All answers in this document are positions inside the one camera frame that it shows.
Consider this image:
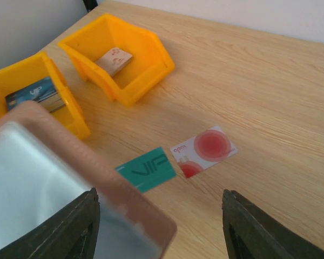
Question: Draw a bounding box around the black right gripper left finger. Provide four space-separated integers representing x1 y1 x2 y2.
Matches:
0 188 100 258

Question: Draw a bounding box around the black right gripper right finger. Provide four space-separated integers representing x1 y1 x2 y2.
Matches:
222 189 324 258

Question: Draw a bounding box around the pink card holder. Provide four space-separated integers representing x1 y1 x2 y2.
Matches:
0 101 177 258

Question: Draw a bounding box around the teal credit card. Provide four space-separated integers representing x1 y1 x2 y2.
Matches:
116 147 177 193

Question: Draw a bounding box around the blue card stack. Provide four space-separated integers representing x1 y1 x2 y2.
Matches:
5 77 65 113

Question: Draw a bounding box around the yellow bin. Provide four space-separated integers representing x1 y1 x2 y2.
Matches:
58 13 175 107
0 51 90 139

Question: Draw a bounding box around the yellow bin top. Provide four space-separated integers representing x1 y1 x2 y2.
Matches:
58 13 175 107

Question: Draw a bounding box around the black left frame post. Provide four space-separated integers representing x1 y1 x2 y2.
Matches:
83 0 98 12

